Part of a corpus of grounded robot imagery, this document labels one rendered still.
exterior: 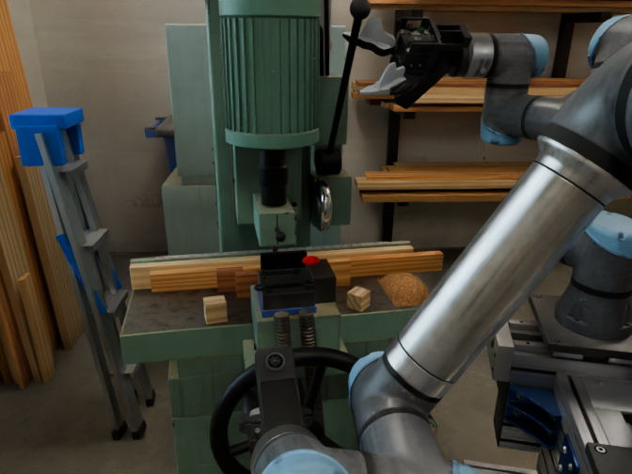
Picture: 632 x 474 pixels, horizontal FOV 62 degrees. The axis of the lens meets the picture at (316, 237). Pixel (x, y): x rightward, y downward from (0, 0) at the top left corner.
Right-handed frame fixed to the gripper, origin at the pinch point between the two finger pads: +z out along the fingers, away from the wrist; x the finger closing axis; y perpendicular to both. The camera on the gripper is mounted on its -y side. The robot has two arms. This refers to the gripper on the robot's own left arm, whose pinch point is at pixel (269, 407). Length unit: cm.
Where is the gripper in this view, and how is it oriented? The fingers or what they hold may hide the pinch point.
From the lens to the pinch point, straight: 77.0
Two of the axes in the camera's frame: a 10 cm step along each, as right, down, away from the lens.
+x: 9.8, -0.7, 1.8
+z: -1.7, 1.5, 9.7
